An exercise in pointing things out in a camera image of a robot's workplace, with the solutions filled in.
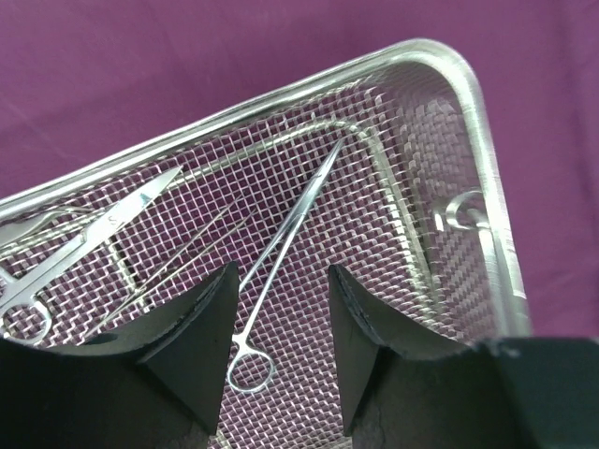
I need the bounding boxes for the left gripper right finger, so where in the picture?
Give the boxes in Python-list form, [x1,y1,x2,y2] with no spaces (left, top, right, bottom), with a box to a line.
[329,265,598,448]

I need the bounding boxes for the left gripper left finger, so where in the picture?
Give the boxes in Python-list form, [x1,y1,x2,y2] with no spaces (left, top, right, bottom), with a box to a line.
[1,263,239,448]

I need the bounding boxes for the wire mesh instrument tray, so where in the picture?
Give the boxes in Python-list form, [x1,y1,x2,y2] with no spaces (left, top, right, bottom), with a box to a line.
[1,39,532,448]

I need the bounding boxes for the purple cloth wrap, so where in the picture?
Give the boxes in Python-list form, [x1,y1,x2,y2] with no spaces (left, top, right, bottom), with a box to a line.
[1,1,598,336]

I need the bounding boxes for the thin steel tweezers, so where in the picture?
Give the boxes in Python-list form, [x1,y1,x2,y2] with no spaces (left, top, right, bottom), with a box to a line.
[86,205,256,338]

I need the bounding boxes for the steel scissors top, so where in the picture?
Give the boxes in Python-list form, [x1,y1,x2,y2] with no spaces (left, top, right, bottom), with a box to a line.
[1,167,182,345]

